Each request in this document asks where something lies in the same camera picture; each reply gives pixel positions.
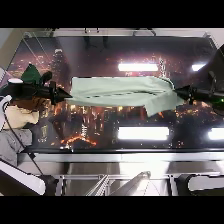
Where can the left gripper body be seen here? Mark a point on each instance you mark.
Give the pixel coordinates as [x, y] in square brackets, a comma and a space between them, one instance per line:
[55, 93]

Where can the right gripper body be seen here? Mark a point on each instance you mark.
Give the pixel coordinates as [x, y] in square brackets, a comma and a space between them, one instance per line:
[188, 93]

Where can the pale green T-shirt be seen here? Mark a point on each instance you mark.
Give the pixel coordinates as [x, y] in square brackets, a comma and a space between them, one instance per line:
[116, 90]

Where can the brown garment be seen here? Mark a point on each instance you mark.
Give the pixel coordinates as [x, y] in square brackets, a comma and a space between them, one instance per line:
[31, 105]

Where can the dark green garment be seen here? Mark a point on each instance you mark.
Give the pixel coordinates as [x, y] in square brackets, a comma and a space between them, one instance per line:
[31, 75]

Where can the cream garment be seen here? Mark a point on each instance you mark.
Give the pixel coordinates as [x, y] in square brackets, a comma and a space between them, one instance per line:
[18, 118]

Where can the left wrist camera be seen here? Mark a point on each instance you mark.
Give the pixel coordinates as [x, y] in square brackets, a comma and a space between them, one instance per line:
[45, 77]

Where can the silver frame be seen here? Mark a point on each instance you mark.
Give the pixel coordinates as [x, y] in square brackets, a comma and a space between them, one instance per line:
[100, 158]

